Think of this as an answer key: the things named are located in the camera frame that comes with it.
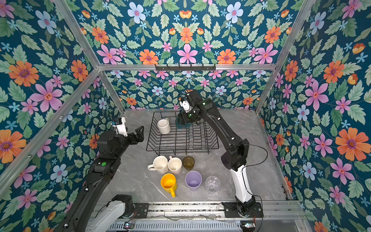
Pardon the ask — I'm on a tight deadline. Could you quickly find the white mug red inside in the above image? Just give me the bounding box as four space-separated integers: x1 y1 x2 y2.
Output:
157 118 171 135

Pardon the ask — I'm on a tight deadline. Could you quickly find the cream faceted mug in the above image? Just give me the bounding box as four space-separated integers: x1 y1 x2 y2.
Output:
147 156 169 175

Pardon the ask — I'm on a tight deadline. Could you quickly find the dark green mug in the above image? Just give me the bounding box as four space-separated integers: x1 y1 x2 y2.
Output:
175 118 192 129

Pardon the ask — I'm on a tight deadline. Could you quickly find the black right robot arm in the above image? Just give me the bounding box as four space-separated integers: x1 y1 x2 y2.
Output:
177 90 256 217

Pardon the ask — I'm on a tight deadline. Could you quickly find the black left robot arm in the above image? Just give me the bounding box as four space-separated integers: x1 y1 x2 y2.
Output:
55 126 145 232

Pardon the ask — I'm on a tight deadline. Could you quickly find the olive green glass cup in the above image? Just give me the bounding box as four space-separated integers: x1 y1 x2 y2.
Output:
183 156 195 171

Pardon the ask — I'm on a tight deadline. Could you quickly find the yellow mug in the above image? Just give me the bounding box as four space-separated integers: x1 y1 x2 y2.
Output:
160 174 177 198

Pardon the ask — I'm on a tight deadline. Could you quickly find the lilac plastic cup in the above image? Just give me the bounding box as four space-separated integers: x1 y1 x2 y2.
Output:
185 171 203 191

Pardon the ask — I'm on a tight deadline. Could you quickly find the clear glass cup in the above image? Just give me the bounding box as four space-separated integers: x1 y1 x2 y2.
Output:
205 176 221 192

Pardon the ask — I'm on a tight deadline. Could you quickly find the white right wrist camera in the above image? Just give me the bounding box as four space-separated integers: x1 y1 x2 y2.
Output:
179 97 192 112

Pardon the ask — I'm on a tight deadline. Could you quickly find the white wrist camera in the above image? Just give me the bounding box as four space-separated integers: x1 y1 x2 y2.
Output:
113 117 128 137
179 97 192 112

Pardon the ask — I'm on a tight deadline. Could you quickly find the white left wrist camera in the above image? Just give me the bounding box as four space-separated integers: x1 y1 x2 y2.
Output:
113 117 128 137

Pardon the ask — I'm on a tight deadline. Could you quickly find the black wire dish rack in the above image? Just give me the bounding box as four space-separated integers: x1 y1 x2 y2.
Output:
146 111 219 156

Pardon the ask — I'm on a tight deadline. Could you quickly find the white mug pink handle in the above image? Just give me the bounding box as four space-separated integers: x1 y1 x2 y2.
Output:
167 156 183 175

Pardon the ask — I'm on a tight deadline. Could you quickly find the black hook rail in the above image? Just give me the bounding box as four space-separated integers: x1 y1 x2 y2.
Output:
155 64 216 72

